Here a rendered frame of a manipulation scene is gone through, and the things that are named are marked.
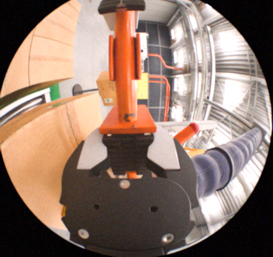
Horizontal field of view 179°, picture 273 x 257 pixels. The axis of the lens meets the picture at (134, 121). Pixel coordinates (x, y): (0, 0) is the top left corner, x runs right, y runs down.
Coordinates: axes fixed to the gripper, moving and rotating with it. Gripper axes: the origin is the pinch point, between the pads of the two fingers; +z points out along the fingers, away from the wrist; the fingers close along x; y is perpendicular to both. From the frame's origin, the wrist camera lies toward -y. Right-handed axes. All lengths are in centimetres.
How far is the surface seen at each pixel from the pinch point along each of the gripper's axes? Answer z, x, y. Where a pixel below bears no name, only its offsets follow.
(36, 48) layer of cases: 27, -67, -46
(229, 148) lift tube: 1.3, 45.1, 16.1
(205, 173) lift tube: -3.3, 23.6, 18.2
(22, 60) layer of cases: 15, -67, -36
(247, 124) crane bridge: 27, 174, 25
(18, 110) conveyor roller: 8, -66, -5
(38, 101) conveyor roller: 26, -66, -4
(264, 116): 20, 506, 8
